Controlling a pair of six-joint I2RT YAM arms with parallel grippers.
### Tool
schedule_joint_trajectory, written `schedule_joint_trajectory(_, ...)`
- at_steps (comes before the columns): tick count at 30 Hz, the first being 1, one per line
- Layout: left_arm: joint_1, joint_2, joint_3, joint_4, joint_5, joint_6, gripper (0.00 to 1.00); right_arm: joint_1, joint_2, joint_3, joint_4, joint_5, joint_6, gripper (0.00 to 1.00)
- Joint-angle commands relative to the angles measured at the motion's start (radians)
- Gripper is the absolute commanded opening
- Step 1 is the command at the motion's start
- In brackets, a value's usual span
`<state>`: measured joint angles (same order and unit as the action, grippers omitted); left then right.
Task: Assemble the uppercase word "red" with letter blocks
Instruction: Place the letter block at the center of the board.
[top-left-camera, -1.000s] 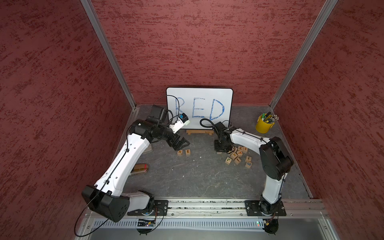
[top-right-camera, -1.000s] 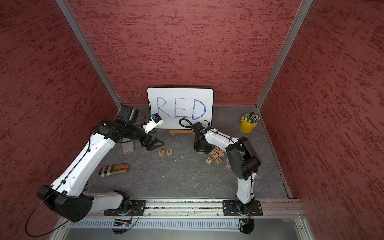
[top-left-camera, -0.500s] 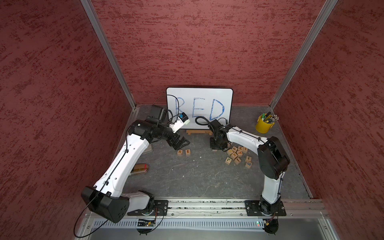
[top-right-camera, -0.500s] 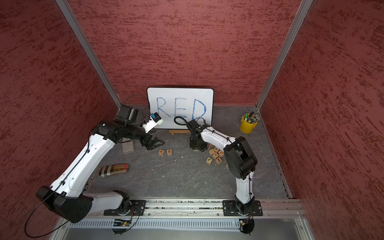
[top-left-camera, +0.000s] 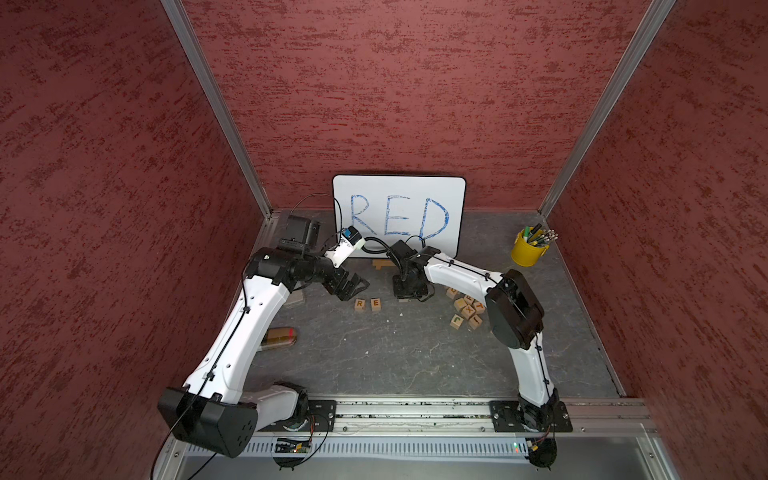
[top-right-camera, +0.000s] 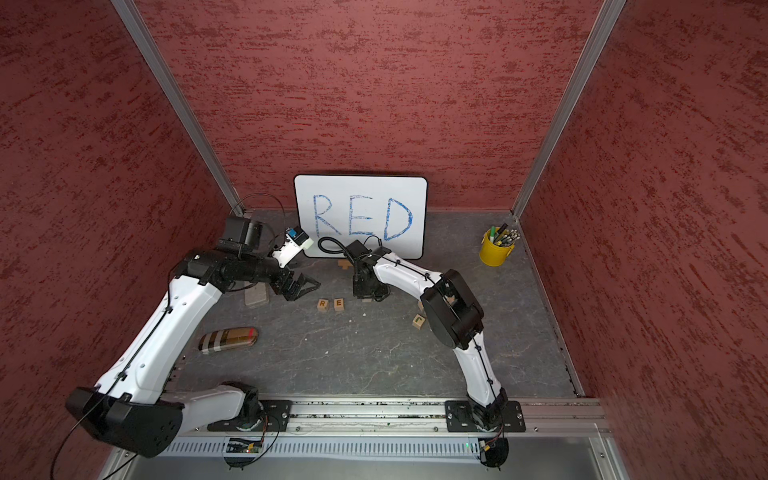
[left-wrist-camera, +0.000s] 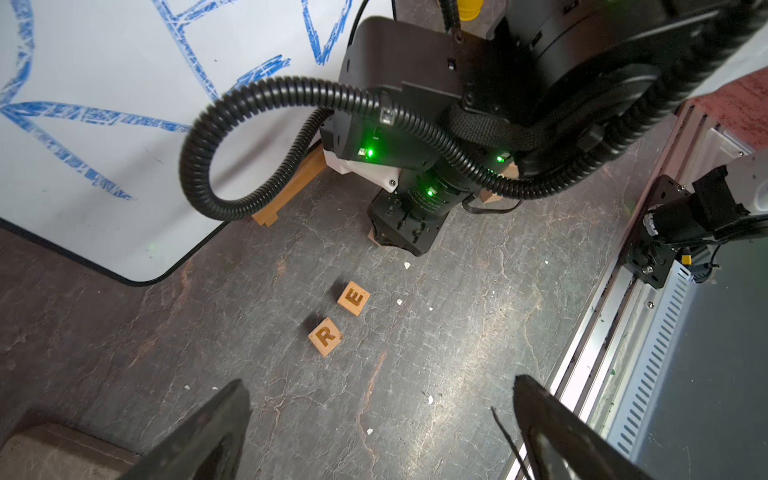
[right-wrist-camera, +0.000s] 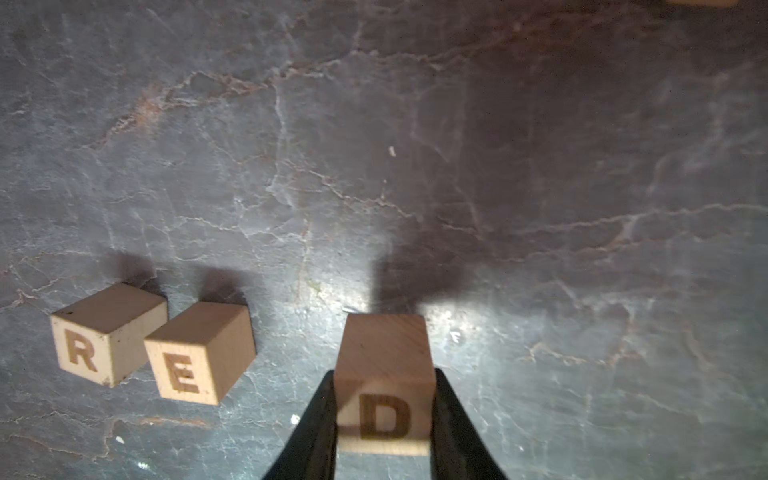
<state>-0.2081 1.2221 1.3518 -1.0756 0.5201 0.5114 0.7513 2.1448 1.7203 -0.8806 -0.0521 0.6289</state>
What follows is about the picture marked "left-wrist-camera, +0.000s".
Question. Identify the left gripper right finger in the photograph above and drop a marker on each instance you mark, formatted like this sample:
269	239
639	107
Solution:
559	445

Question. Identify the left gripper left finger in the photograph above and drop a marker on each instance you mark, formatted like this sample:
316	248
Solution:
207	445

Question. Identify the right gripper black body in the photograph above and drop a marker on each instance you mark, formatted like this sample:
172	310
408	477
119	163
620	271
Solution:
439	77

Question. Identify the wooden block letter R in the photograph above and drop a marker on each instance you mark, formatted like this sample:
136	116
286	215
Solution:
325	337

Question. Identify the wooden block letter E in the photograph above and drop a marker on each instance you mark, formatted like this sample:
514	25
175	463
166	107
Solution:
353	298

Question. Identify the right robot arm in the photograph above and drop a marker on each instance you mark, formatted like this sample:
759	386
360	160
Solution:
554	91

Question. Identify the yellow pencil cup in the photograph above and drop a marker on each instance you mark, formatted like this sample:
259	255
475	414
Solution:
469	10

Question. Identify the wooden board stand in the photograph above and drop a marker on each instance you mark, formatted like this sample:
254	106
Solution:
313	164

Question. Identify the white dry-erase board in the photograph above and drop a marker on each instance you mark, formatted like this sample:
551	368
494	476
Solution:
98	96

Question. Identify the perforated cable duct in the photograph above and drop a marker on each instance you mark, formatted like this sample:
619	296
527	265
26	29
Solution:
666	316

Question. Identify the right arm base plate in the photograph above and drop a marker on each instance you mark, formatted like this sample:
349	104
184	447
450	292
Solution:
666	224

